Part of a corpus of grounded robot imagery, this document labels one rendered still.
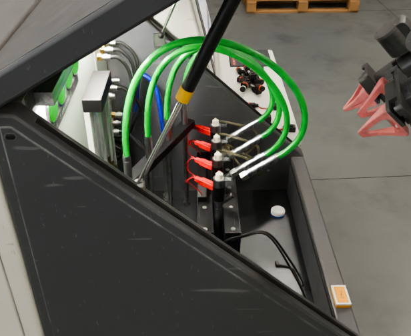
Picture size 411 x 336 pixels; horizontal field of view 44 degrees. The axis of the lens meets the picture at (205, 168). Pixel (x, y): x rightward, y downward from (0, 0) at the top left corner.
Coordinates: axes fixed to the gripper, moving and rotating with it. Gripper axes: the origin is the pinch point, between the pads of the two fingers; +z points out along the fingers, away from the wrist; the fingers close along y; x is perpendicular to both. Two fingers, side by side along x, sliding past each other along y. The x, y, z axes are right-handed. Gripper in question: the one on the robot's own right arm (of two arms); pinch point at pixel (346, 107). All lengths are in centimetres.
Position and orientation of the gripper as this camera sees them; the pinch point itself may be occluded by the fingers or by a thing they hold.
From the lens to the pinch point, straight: 123.0
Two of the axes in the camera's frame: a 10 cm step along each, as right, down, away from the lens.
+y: -7.0, -6.7, -2.6
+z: -6.8, 5.0, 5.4
